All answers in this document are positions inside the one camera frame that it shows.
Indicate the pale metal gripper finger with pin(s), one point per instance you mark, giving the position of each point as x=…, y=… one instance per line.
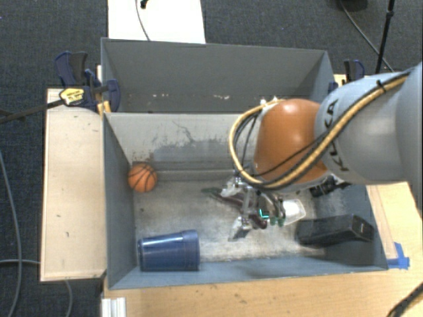
x=240, y=229
x=230, y=189

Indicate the grey metal bin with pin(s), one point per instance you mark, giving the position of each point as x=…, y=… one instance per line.
x=185, y=210

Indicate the blue cup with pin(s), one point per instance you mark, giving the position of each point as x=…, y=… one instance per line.
x=168, y=250

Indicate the orange basketball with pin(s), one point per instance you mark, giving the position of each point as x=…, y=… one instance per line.
x=142, y=177

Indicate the black box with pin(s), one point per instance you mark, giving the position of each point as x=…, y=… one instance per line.
x=333, y=230

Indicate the pale wood board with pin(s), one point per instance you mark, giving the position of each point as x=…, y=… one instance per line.
x=74, y=190

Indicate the black cylinder on white bracket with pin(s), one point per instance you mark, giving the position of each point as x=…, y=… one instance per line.
x=325, y=187

